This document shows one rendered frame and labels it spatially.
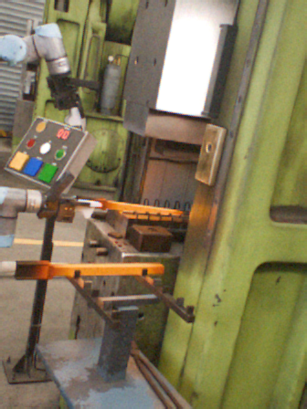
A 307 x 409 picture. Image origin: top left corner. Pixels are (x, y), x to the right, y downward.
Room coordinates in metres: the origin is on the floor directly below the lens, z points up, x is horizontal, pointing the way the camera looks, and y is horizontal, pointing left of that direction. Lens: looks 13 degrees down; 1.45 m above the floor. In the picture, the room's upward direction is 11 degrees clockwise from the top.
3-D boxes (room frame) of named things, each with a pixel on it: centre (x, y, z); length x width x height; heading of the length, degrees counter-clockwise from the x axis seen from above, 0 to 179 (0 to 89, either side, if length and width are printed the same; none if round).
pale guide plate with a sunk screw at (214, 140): (1.58, -0.14, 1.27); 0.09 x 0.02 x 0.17; 27
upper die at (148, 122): (1.90, -0.07, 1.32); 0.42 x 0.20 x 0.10; 117
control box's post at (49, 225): (2.27, 0.44, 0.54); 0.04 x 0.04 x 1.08; 27
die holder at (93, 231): (1.86, -0.10, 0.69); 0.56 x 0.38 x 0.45; 117
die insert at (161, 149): (1.90, -0.11, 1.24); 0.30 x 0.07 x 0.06; 117
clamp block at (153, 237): (1.67, -0.01, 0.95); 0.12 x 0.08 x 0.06; 117
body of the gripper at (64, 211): (1.68, 0.32, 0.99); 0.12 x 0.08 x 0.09; 117
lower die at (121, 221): (1.90, -0.07, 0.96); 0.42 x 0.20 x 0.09; 117
